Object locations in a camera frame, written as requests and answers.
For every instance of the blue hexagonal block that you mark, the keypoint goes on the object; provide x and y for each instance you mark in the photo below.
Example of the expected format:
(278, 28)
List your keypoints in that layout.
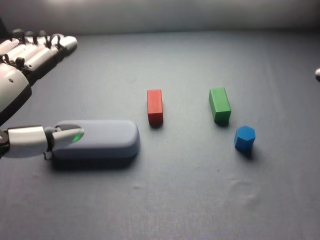
(245, 140)

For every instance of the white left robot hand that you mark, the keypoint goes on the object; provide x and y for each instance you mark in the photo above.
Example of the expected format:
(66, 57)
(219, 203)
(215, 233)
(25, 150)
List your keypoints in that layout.
(15, 82)

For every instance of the green rectangular block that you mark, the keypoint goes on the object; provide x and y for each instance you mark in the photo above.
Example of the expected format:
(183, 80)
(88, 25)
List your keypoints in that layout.
(220, 105)

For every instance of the red rectangular block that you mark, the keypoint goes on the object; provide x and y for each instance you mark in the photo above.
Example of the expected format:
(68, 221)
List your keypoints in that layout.
(155, 107)

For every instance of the long grey-blue rounded block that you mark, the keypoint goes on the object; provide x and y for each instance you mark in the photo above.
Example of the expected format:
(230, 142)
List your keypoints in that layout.
(107, 140)

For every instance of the grey table cloth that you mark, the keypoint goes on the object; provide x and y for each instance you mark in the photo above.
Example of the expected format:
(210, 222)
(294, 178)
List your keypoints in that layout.
(160, 200)

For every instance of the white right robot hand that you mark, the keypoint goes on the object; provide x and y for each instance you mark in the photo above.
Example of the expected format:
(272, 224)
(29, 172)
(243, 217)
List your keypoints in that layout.
(318, 73)

